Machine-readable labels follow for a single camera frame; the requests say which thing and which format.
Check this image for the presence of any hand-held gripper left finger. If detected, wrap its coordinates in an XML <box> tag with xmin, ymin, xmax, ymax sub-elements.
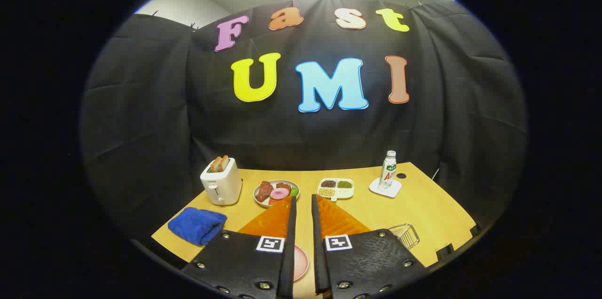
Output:
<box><xmin>181</xmin><ymin>196</ymin><xmax>298</xmax><ymax>299</ymax></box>

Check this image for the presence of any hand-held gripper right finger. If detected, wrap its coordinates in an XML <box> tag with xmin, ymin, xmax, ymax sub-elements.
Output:
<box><xmin>311</xmin><ymin>194</ymin><xmax>428</xmax><ymax>299</ymax></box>

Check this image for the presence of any pink plate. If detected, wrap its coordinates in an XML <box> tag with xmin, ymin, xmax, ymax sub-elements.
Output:
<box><xmin>293</xmin><ymin>244</ymin><xmax>309</xmax><ymax>282</ymax></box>

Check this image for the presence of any grey plate of food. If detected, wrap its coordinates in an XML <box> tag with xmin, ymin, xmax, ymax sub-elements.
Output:
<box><xmin>253</xmin><ymin>180</ymin><xmax>301</xmax><ymax>208</ymax></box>

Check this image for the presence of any white divided bean dish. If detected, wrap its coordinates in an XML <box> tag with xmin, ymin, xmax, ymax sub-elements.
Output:
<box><xmin>317</xmin><ymin>178</ymin><xmax>355</xmax><ymax>202</ymax></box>

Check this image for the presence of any brown meat piece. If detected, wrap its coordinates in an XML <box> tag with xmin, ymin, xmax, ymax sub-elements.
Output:
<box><xmin>256</xmin><ymin>181</ymin><xmax>274</xmax><ymax>202</ymax></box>

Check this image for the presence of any white toaster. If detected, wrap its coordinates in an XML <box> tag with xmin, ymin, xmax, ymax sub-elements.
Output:
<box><xmin>200</xmin><ymin>158</ymin><xmax>243</xmax><ymax>205</ymax></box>

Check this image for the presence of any white square coaster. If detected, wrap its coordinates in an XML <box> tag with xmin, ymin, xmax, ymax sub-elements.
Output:
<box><xmin>369</xmin><ymin>177</ymin><xmax>403</xmax><ymax>198</ymax></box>

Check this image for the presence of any blue towel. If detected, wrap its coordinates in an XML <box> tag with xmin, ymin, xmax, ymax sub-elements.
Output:
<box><xmin>168</xmin><ymin>207</ymin><xmax>228</xmax><ymax>246</ymax></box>

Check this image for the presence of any white drink bottle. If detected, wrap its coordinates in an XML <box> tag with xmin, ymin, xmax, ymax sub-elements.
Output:
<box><xmin>379</xmin><ymin>150</ymin><xmax>397</xmax><ymax>190</ymax></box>

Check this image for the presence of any black backdrop cloth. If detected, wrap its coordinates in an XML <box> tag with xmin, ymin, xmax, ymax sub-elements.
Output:
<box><xmin>80</xmin><ymin>0</ymin><xmax>527</xmax><ymax>243</ymax></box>

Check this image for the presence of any metal wire basket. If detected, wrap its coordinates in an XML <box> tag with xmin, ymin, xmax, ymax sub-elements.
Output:
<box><xmin>388</xmin><ymin>224</ymin><xmax>420</xmax><ymax>250</ymax></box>

